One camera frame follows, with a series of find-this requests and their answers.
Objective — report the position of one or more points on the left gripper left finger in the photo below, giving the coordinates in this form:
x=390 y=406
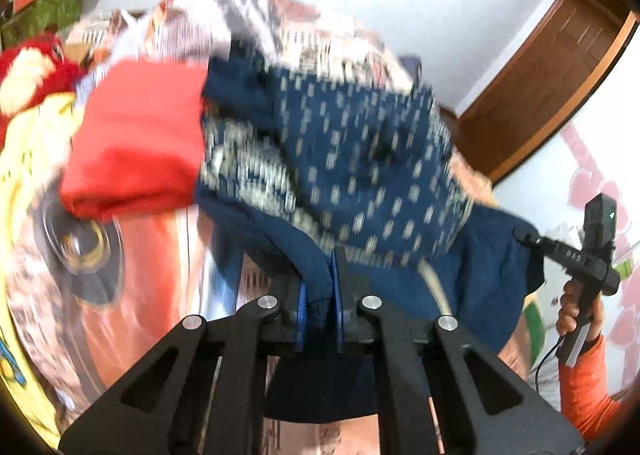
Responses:
x=201 y=388

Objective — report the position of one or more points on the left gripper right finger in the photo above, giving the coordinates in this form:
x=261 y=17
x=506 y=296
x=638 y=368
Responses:
x=439 y=390

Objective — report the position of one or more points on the navy patterned zip cardigan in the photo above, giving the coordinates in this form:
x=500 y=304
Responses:
x=298 y=164

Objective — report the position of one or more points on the orange sleeved right forearm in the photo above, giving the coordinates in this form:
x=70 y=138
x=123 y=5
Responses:
x=585 y=401

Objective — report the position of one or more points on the person right hand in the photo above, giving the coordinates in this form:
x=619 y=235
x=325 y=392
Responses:
x=569 y=311

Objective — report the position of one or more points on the printed patchwork bed cover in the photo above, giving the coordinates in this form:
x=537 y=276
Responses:
x=83 y=300

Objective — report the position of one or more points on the wooden door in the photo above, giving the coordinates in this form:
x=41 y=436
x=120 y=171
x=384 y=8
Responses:
x=520 y=107

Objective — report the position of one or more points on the red folded garment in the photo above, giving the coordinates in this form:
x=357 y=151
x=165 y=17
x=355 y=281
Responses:
x=140 y=146

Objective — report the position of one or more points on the red plush toy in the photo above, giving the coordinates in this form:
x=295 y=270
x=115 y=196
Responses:
x=32 y=71

